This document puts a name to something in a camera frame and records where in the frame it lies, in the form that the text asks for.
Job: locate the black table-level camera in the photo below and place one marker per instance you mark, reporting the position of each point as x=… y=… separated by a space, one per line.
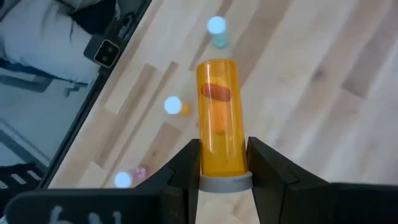
x=105 y=53

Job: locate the teal medicine bottle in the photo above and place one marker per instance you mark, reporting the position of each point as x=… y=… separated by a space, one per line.
x=217 y=29

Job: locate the pink medicine bottle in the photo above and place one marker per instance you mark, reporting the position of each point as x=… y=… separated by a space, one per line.
x=124 y=180

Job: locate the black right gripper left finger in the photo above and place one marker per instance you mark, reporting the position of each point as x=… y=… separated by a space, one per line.
x=174 y=199

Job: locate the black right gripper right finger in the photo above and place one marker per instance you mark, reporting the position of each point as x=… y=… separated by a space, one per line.
x=280 y=196

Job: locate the tall orange medicine bottle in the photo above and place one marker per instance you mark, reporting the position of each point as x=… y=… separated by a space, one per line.
x=174 y=105

